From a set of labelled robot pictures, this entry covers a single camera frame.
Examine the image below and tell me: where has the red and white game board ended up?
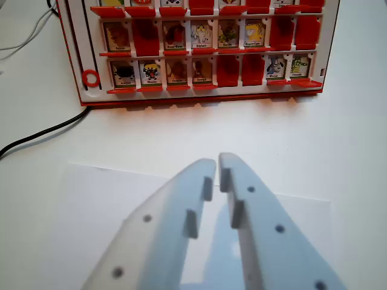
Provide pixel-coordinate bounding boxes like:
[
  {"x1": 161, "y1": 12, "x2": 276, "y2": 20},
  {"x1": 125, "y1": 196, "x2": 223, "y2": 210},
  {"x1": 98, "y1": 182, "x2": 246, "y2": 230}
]
[{"x1": 56, "y1": 0, "x2": 341, "y2": 111}]

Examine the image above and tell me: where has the white cable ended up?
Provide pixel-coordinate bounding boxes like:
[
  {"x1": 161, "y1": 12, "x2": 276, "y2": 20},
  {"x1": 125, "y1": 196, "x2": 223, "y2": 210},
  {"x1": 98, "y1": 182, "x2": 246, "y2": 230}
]
[
  {"x1": 0, "y1": 0, "x2": 59, "y2": 51},
  {"x1": 0, "y1": 18, "x2": 60, "y2": 61}
]

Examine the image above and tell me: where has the thin black cable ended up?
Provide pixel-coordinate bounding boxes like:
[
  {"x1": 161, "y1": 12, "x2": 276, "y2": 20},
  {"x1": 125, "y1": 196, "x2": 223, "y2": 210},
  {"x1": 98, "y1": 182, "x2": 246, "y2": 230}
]
[{"x1": 47, "y1": 0, "x2": 60, "y2": 18}]

